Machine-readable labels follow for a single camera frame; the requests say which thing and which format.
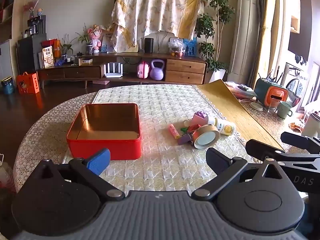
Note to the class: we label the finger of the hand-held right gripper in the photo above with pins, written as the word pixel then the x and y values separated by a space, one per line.
pixel 262 148
pixel 297 140

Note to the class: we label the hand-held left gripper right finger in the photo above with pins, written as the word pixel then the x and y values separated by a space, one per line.
pixel 217 161

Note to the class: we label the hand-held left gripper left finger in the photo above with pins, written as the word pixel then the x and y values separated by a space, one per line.
pixel 98 161

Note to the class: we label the red tin box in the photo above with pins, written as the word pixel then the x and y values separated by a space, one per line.
pixel 105 147

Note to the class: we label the round gold tin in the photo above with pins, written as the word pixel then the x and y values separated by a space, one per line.
pixel 207 138

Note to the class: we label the white yellow bottle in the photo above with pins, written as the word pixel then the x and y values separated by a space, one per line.
pixel 223 128

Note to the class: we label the purple block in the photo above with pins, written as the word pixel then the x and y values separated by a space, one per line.
pixel 184 139

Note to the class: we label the pink red card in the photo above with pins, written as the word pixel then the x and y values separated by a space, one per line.
pixel 195 128

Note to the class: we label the small green toy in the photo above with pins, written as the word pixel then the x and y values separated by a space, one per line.
pixel 184 130

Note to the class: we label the pink tube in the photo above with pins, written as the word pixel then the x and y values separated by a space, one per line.
pixel 173 131

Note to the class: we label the green mug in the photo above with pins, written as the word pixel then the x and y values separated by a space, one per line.
pixel 283 110

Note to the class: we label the clear glass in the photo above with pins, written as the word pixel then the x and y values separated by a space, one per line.
pixel 272 108

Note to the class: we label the small white plate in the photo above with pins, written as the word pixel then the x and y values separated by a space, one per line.
pixel 256 106

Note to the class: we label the golden table mat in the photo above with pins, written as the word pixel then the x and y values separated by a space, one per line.
pixel 235 107

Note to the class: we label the teal orange utensil holder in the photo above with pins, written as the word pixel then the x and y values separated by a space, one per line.
pixel 271 92

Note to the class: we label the pile of packets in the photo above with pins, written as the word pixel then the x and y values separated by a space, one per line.
pixel 240 90

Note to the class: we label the flat pink box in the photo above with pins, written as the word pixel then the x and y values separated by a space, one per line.
pixel 101 82

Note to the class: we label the quilted cream table mat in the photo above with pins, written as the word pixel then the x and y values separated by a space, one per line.
pixel 162 97

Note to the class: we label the white router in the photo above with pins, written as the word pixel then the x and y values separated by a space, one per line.
pixel 113 71

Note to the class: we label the wooden television cabinet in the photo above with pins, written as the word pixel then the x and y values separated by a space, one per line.
pixel 182 67

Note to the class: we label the small white box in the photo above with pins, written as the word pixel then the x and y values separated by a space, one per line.
pixel 87 61

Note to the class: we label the pink toy case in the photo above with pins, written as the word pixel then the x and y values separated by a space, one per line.
pixel 143 70

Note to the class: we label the purple kettlebell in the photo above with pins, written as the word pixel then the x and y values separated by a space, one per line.
pixel 157 73

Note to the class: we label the orange gift bag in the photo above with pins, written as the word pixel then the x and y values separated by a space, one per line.
pixel 27 83

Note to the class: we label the blue toy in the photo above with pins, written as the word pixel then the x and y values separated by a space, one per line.
pixel 60 62

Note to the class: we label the beige curtain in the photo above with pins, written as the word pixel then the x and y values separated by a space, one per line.
pixel 270 30

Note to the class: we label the blue picture box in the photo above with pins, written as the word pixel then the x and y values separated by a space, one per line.
pixel 191 47

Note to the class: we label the blue bucket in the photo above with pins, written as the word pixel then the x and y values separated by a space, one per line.
pixel 7 86

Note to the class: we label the standing air conditioner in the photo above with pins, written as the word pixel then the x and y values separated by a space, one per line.
pixel 243 30

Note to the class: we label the clear plastic bag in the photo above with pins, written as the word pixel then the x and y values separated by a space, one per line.
pixel 176 47

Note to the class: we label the small potted plant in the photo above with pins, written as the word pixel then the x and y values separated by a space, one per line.
pixel 86 40

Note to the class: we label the pink plush doll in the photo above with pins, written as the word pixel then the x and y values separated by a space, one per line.
pixel 96 38

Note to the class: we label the black speaker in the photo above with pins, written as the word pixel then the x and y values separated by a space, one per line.
pixel 149 45

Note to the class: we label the red gift box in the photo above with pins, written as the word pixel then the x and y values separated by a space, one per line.
pixel 51 43

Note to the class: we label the black mini fridge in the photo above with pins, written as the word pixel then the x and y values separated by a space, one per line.
pixel 27 55

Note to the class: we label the beige chair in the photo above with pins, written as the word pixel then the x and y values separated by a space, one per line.
pixel 162 40

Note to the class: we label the white cupboard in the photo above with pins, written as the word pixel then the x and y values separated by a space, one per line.
pixel 4 60

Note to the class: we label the black coffee machine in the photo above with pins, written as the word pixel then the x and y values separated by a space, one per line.
pixel 37 25

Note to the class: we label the potted tree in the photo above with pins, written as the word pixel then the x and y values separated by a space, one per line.
pixel 220 2

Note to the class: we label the floral cloth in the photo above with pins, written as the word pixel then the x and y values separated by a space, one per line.
pixel 155 7

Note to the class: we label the vase with flowers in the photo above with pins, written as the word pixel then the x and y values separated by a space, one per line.
pixel 32 7

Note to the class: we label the wooden bookshelf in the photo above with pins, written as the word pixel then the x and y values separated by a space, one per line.
pixel 6 5

